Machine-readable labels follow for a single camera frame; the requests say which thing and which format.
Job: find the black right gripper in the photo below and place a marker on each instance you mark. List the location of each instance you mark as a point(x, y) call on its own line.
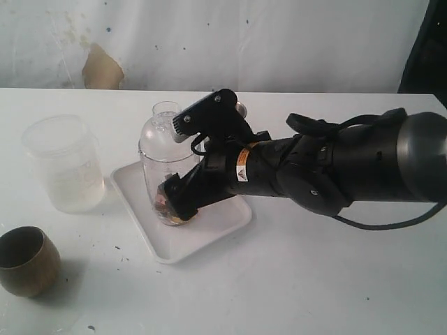
point(228, 169)

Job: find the clear plastic shaker jar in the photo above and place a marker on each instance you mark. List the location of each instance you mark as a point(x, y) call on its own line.
point(158, 170)

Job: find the clear plastic dome lid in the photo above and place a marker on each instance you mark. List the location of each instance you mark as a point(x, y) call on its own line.
point(157, 138)

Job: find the stainless steel cup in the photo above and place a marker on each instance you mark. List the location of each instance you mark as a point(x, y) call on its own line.
point(241, 109)

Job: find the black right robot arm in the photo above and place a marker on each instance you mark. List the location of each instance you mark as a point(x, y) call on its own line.
point(324, 167)

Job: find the gold coins in jar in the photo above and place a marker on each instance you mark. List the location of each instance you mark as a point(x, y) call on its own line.
point(162, 210)

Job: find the white rectangular tray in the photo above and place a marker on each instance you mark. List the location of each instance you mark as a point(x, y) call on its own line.
point(169, 244)

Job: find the translucent plastic measuring cup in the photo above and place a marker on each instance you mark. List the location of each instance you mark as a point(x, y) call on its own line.
point(63, 152)

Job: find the white backdrop sheet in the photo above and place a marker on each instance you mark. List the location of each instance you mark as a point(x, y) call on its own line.
point(277, 46)

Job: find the brass gold cup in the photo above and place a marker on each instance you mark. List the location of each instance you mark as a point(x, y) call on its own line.
point(30, 262)

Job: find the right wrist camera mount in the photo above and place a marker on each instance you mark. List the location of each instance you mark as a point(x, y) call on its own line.
point(214, 116)

